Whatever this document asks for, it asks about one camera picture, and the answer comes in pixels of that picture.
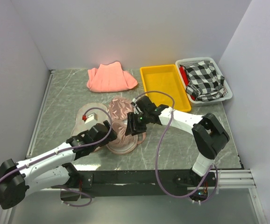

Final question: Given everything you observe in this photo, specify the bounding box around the red cloth in basket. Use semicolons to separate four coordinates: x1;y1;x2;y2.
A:
179;66;189;86

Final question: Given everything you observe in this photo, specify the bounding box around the aluminium rail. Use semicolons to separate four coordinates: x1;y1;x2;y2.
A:
8;169;257;191

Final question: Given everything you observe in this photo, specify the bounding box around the purple cable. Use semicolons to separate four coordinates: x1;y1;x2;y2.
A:
135;91;219;205
0;106;113;208

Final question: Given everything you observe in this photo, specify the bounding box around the black white checkered cloth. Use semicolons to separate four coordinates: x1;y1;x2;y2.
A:
184;61;225;102

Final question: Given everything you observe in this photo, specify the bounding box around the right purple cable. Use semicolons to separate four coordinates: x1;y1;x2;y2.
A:
135;91;219;205

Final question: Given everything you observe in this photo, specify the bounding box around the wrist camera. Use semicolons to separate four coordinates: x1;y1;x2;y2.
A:
131;98;142;114
82;113;98;124

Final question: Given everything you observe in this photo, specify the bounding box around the pink pleated skirt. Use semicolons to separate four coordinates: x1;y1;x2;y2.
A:
86;62;138;93

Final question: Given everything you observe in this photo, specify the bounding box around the pink mesh laundry bag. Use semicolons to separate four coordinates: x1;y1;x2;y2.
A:
71;96;146;155

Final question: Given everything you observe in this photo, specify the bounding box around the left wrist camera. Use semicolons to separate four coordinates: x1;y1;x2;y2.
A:
82;113;98;124

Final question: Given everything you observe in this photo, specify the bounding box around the yellow plastic tray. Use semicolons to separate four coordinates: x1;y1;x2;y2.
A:
140;64;192;112

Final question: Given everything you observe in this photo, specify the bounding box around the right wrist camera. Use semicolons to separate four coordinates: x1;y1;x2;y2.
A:
131;98;142;114

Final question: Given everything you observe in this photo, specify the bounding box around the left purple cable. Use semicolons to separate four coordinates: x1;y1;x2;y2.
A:
0;106;113;208

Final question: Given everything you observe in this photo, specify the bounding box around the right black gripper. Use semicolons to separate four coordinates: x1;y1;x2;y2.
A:
125;112;150;136

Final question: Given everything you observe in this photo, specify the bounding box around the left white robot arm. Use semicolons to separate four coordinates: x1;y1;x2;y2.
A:
0;120;117;210

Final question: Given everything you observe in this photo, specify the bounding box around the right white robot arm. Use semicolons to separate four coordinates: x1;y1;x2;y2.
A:
125;96;230;186

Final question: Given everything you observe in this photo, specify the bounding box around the black base beam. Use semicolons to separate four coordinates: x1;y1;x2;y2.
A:
50;169;217;202

